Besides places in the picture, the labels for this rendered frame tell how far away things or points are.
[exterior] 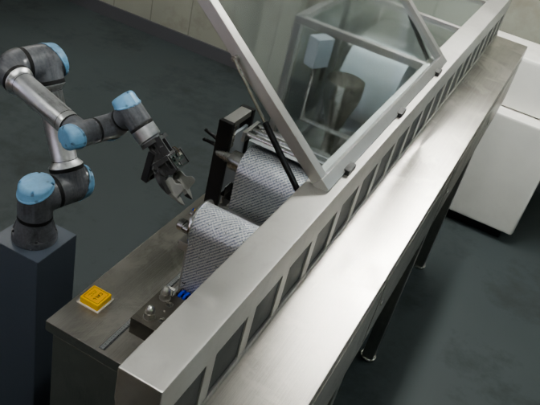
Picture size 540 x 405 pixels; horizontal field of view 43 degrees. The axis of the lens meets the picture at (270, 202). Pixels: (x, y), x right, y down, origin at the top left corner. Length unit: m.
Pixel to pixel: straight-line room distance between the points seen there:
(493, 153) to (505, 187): 0.24
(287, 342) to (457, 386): 2.31
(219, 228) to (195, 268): 0.17
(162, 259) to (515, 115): 2.77
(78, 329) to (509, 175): 3.20
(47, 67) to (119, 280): 0.73
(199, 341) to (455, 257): 3.53
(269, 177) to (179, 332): 1.03
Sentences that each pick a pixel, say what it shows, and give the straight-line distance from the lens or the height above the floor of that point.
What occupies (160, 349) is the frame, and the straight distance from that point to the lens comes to 1.12.
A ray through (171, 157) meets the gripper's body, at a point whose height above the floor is 1.42.
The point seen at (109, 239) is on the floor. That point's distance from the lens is 3.94.
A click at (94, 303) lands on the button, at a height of 0.92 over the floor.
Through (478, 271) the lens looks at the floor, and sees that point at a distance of 4.55.
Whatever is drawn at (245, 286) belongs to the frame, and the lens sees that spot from 1.26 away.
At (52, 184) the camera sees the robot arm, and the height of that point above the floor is 1.12.
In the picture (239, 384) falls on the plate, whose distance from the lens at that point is 1.38.
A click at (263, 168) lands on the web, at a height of 1.39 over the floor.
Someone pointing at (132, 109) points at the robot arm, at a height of 1.51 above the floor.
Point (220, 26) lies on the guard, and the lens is 1.56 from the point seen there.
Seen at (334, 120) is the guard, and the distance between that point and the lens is 1.74.
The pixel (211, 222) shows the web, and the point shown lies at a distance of 1.99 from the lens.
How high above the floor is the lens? 2.48
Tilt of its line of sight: 34 degrees down
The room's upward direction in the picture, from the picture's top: 14 degrees clockwise
